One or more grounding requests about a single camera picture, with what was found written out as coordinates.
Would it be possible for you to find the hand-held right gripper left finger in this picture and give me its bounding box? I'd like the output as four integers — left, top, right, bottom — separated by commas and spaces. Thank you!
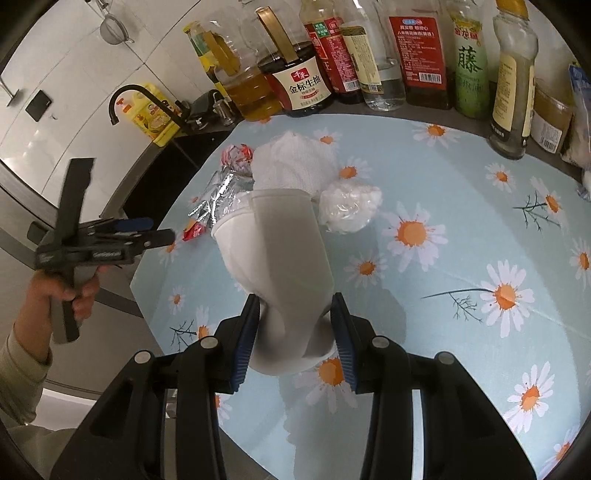
50, 293, 262, 480

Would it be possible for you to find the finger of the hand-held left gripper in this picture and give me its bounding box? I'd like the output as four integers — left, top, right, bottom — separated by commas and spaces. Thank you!
117, 228, 176, 254
85, 218, 154, 236

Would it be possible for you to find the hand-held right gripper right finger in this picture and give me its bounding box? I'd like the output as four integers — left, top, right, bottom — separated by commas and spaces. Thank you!
331, 293, 539, 480

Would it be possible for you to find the white paper cup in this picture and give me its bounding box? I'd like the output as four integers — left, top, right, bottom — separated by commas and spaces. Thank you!
210, 188, 337, 376

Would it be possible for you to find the red and white wrapper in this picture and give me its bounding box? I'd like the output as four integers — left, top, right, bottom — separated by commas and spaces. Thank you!
221, 144, 256, 178

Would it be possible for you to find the clear bag of white tissue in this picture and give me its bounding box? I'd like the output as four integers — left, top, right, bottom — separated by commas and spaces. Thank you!
316, 181, 384, 235

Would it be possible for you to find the white knitted cloth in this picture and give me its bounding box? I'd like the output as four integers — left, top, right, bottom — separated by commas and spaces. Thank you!
252, 130, 340, 195

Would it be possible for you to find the person's left forearm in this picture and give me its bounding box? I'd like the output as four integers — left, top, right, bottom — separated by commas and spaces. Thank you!
0, 318, 55, 428

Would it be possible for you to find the person's left hand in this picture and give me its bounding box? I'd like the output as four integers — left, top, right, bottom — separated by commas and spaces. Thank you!
18, 270, 101, 333

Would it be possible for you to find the daisy print tablecloth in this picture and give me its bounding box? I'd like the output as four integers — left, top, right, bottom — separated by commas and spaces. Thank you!
131, 111, 591, 480

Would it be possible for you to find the yellow dish soap bottle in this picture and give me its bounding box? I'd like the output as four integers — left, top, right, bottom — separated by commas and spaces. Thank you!
121, 83, 181, 147

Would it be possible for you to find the black faucet base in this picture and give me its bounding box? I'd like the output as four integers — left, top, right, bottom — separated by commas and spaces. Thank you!
187, 90, 220, 132

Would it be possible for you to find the black faucet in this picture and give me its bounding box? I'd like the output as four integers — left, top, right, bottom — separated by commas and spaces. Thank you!
108, 84, 190, 134

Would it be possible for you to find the chrome knob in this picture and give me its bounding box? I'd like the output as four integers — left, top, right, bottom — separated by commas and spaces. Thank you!
213, 99, 235, 126

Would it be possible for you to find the metal strainer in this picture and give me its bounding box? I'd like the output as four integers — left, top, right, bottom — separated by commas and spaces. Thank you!
99, 0, 136, 45

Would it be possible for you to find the dark soy sauce jug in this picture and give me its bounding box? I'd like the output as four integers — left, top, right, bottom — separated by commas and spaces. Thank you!
256, 7, 335, 117

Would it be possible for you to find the person's beige top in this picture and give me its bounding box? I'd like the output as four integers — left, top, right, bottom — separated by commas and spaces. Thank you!
7, 425, 93, 480

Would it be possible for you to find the dark sauce bottle red label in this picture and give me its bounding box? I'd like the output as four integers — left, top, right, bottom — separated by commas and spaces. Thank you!
299, 0, 365, 104

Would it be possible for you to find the clear bottle beige label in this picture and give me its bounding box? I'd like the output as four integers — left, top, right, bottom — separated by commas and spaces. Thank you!
339, 0, 407, 112

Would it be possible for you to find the clear squeeze bottle yellow label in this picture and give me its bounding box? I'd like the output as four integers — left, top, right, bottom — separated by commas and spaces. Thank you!
487, 0, 540, 160

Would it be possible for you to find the dark oil bottle red label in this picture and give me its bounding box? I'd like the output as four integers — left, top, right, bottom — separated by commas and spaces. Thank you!
388, 0, 455, 110

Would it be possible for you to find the oil bottle green label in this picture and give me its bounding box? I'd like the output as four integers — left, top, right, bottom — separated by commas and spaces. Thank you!
445, 0, 492, 120

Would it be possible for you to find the jar of brown paste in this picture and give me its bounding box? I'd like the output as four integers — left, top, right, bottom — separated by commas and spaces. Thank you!
530, 78, 575, 154

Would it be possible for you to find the white and blue plastic bag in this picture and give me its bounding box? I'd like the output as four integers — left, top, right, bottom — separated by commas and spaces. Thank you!
561, 62, 591, 167

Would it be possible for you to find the black wall plate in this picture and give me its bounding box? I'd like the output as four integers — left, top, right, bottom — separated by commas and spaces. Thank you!
25, 90, 51, 121

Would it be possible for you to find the cooking oil bottle yellow handle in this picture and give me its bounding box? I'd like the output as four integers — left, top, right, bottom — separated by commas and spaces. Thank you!
183, 18, 284, 121

